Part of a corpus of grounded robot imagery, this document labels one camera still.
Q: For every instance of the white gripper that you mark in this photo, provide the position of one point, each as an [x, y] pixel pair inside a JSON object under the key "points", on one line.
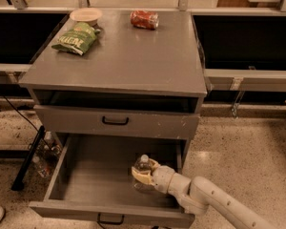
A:
{"points": [[163, 176]]}

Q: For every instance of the clear plastic water bottle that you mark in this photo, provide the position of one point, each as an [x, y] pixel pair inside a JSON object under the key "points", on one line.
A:
{"points": [[142, 164]]}

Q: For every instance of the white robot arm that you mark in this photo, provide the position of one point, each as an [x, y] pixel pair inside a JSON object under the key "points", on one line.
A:
{"points": [[196, 195]]}

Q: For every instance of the closed grey top drawer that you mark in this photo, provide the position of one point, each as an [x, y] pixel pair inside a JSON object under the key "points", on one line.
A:
{"points": [[92, 121]]}

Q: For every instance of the open grey middle drawer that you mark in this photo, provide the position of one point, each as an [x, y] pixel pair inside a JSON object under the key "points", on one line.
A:
{"points": [[93, 175]]}

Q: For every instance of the grey drawer cabinet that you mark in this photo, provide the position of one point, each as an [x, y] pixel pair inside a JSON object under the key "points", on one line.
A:
{"points": [[127, 69]]}

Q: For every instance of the plastic bottles on floor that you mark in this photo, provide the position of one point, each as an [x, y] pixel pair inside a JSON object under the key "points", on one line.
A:
{"points": [[47, 154]]}

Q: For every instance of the black stand leg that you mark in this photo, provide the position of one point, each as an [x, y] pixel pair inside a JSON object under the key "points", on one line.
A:
{"points": [[18, 184]]}

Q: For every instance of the green chip bag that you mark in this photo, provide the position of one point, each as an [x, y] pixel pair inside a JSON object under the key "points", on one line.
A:
{"points": [[78, 39]]}

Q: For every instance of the red soda can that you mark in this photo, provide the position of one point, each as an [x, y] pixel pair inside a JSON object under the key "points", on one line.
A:
{"points": [[144, 19]]}

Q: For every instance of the black middle drawer handle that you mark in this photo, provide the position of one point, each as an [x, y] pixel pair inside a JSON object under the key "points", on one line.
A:
{"points": [[110, 219]]}

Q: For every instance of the black drawer handle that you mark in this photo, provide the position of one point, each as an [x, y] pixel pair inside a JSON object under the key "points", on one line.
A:
{"points": [[110, 219], [115, 122]]}

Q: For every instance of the black top drawer handle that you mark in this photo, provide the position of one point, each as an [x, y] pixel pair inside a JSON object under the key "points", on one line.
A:
{"points": [[115, 122]]}

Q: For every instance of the metal railing frame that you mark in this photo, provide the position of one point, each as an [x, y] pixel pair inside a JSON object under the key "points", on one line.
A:
{"points": [[143, 4]]}

